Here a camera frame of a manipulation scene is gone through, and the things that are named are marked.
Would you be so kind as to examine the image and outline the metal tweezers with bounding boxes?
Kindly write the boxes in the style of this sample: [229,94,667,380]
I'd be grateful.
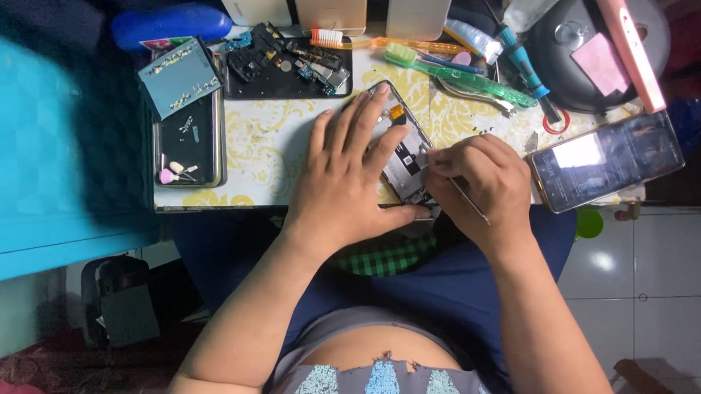
[434,76,519,118]

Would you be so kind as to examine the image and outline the silver phone back cover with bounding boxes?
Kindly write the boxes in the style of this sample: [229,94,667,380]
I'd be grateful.
[385,0,455,43]

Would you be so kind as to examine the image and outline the heap of phone parts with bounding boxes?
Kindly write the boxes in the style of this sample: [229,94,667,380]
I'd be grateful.
[222,20,353,97]

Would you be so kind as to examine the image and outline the person's grey printed shirt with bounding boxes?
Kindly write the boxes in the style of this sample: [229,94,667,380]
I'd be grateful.
[264,302,517,394]

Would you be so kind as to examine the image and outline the black phone frame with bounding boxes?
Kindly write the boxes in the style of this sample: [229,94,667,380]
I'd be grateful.
[350,79,446,210]

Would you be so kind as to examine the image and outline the teal cabinet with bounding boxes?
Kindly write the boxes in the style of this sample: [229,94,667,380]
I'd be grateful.
[0,26,166,294]

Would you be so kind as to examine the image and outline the yellow floral table cover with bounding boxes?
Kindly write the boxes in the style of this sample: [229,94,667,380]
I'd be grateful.
[152,21,652,227]

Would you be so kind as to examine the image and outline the clear suction cup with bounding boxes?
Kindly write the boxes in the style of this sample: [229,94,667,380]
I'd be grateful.
[553,20,588,52]

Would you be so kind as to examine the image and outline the orange toothbrush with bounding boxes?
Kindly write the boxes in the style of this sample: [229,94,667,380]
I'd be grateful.
[309,28,468,56]

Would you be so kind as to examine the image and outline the person's blue shorts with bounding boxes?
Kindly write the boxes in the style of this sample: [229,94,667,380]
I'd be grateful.
[165,192,578,394]

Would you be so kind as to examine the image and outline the black tray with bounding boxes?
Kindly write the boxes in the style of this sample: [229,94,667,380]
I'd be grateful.
[219,33,356,104]

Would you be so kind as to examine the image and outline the red ring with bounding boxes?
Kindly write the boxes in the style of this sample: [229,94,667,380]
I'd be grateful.
[541,107,572,137]

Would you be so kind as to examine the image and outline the grey card with screws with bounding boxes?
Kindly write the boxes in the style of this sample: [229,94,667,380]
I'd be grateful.
[135,35,225,124]

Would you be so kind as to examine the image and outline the pink phone case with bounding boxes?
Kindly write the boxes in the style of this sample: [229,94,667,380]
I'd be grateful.
[589,0,672,115]

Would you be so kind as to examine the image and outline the pink paper note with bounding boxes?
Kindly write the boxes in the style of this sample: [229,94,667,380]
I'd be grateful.
[569,31,633,98]

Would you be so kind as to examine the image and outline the thin metal pry tool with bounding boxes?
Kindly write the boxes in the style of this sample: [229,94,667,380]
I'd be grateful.
[416,142,495,226]

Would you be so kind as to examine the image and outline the person's right hand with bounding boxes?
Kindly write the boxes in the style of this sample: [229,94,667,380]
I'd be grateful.
[423,131,536,260]

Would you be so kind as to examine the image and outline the blue pen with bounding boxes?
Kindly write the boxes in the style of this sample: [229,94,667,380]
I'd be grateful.
[415,50,488,76]

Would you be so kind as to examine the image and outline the black phone with lit screen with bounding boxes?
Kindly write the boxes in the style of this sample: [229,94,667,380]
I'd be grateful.
[525,106,689,219]

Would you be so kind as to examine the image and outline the black box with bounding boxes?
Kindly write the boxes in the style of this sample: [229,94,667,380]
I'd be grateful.
[78,254,164,352]

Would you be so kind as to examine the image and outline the person's left hand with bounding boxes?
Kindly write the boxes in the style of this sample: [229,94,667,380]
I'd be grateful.
[282,80,437,265]

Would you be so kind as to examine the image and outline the red cloth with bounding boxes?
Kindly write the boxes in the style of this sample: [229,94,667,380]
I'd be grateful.
[0,316,207,394]

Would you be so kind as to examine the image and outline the blue oval case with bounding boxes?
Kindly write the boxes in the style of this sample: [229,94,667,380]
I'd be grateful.
[110,0,234,56]

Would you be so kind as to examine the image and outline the green plaid cloth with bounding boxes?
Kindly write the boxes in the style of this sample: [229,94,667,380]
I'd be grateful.
[329,228,441,281]

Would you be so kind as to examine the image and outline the pink grinding bit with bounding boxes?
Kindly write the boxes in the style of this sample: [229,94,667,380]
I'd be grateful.
[158,167,196,186]

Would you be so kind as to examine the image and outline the white glue tube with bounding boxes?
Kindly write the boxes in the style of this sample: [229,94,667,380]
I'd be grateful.
[442,18,505,66]

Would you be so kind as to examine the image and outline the blue handled screwdriver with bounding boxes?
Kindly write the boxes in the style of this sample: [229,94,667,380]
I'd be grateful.
[492,24,567,125]

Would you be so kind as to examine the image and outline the white phone back cover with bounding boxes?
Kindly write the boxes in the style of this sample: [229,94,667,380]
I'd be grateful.
[210,0,295,28]

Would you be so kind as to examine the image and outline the green toothbrush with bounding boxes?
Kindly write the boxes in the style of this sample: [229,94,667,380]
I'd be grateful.
[382,42,541,109]

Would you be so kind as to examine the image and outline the gold phone back cover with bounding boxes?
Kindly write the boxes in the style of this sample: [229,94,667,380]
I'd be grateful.
[290,0,369,38]

